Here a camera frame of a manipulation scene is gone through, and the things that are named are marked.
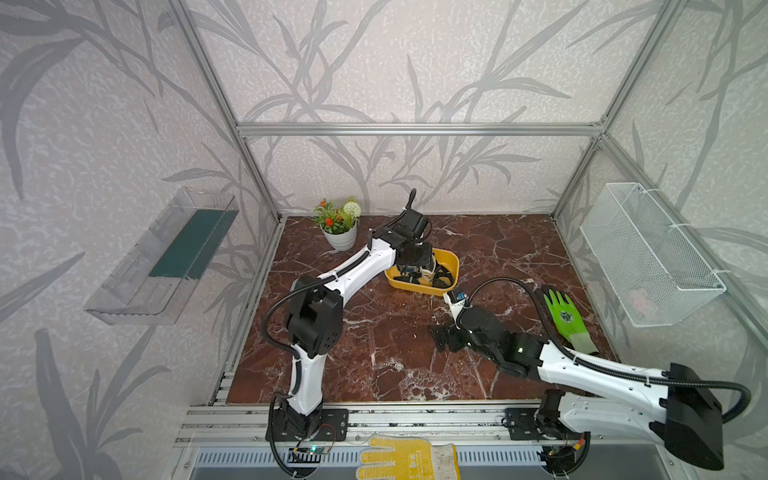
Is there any yellow plastic storage box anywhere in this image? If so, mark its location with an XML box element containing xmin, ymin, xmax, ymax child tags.
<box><xmin>385</xmin><ymin>248</ymin><xmax>460</xmax><ymax>297</ymax></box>

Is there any chunky black sport watch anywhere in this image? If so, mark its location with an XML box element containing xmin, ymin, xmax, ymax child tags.
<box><xmin>431</xmin><ymin>264</ymin><xmax>454</xmax><ymax>289</ymax></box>

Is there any artificial green flower plant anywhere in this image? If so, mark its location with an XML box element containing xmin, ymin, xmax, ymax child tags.
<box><xmin>313</xmin><ymin>199</ymin><xmax>362</xmax><ymax>235</ymax></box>

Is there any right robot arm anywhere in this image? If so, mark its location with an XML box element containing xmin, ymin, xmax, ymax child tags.
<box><xmin>430</xmin><ymin>278</ymin><xmax>752</xmax><ymax>471</ymax></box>

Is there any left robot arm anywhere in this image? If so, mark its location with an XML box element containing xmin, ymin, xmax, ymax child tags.
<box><xmin>260</xmin><ymin>188</ymin><xmax>437</xmax><ymax>441</ymax></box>

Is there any green sponge pad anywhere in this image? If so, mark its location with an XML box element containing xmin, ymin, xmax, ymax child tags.
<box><xmin>149</xmin><ymin>209</ymin><xmax>238</xmax><ymax>280</ymax></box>

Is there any white wire mesh basket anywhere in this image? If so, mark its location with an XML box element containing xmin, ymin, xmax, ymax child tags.
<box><xmin>580</xmin><ymin>182</ymin><xmax>727</xmax><ymax>328</ymax></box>

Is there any clear acrylic wall shelf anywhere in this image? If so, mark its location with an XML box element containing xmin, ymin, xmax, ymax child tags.
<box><xmin>84</xmin><ymin>187</ymin><xmax>239</xmax><ymax>326</ymax></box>

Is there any white ribbed flower pot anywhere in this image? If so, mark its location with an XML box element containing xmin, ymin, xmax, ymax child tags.
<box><xmin>324</xmin><ymin>223</ymin><xmax>358</xmax><ymax>251</ymax></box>

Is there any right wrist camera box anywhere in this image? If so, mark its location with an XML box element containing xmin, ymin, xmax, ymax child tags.
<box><xmin>443</xmin><ymin>290</ymin><xmax>468</xmax><ymax>321</ymax></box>

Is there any yellow knit work glove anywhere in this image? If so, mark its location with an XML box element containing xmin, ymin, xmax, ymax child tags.
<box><xmin>356</xmin><ymin>436</ymin><xmax>461</xmax><ymax>480</ymax></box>

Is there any green and black work glove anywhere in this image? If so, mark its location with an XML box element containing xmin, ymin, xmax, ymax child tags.
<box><xmin>541</xmin><ymin>285</ymin><xmax>599</xmax><ymax>355</ymax></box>

